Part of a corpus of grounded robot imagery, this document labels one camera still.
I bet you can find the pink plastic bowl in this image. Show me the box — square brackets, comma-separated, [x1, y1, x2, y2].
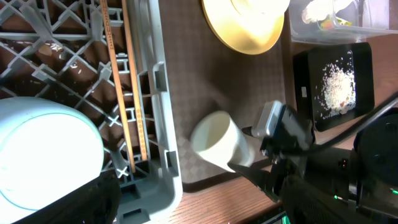
[231, 0, 290, 17]

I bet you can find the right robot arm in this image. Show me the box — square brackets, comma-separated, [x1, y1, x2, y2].
[228, 106, 397, 223]

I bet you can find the yellow plastic plate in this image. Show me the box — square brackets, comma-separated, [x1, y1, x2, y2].
[201, 0, 285, 55]

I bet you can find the cream plastic cup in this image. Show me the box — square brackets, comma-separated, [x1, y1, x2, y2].
[190, 111, 255, 172]

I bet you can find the black plastic tray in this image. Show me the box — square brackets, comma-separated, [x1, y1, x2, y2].
[293, 42, 375, 132]

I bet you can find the white napkin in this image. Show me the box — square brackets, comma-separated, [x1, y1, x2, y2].
[301, 0, 353, 24]

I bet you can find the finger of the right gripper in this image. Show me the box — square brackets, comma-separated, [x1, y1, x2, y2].
[228, 162, 279, 202]

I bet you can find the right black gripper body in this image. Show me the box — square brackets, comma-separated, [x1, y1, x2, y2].
[262, 105, 314, 202]

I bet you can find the grey plastic dish rack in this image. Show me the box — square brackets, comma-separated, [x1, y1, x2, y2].
[1, 0, 183, 223]

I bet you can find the clear plastic bin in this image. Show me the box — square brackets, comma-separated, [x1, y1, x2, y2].
[288, 0, 397, 45]

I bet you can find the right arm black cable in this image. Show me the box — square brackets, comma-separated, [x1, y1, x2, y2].
[279, 91, 398, 156]

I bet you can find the dark brown serving tray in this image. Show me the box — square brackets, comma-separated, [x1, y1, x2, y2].
[159, 0, 285, 193]

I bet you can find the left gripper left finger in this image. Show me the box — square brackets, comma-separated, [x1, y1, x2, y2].
[14, 171, 121, 224]

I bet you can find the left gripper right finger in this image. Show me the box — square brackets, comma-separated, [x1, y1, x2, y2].
[280, 175, 373, 224]

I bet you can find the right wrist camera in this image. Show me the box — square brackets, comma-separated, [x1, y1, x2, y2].
[251, 100, 283, 139]

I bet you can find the green orange snack wrapper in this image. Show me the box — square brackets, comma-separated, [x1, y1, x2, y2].
[320, 17, 353, 30]

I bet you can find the rice food waste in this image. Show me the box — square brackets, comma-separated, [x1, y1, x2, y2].
[315, 50, 356, 120]

